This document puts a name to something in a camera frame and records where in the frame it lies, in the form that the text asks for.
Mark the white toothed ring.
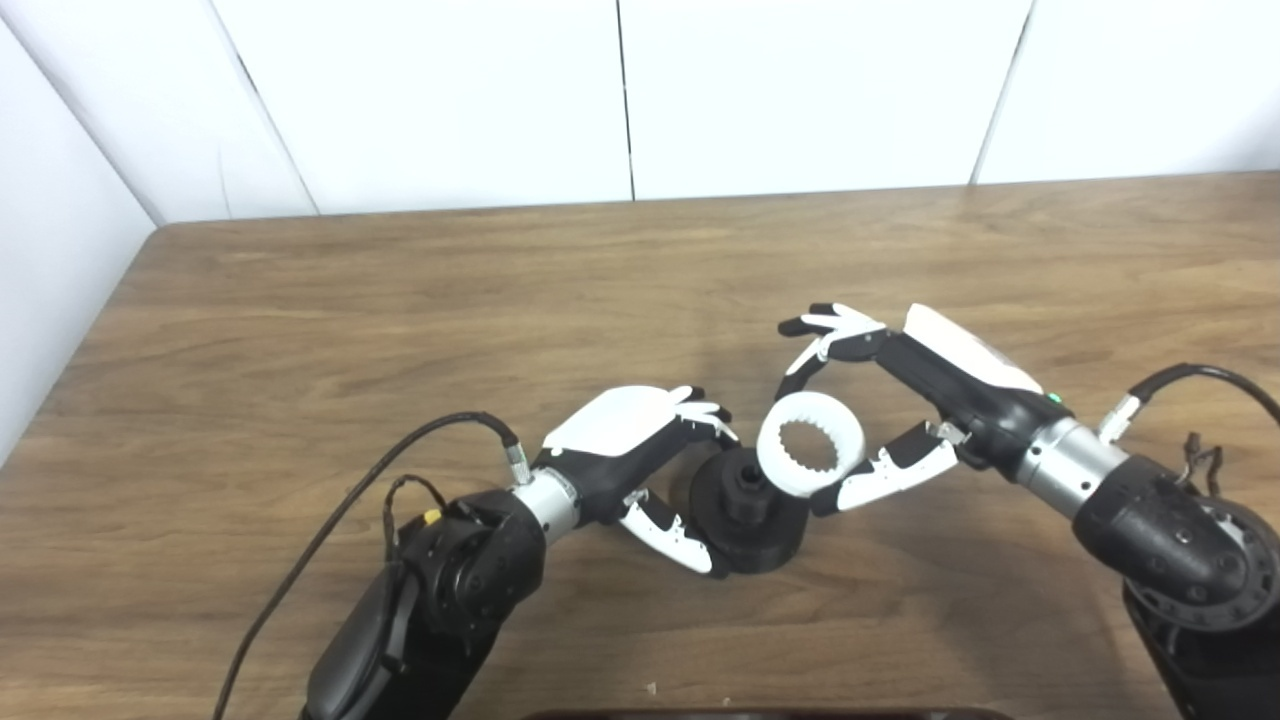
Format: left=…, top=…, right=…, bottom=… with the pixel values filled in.
left=757, top=391, right=866, bottom=499

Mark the thin arm wire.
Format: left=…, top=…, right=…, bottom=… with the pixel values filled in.
left=385, top=475, right=448, bottom=561
left=1180, top=432, right=1226, bottom=486

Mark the thin right arm wire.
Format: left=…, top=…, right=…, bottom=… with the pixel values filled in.
left=1180, top=432, right=1226, bottom=486

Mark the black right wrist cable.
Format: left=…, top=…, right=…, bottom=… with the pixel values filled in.
left=1098, top=363, right=1280, bottom=446

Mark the round black stepped part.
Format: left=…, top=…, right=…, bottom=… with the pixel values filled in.
left=688, top=447, right=811, bottom=578

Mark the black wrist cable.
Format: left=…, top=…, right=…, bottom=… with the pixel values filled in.
left=212, top=411, right=533, bottom=720
left=1098, top=363, right=1280, bottom=446

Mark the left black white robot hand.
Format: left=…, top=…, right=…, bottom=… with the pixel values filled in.
left=535, top=385, right=741, bottom=578

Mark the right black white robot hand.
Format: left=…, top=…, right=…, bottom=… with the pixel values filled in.
left=778, top=303, right=1066, bottom=517

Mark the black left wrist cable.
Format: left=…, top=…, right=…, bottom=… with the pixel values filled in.
left=212, top=411, right=533, bottom=720

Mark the thin left arm wire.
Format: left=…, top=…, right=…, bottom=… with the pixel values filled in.
left=385, top=475, right=448, bottom=561

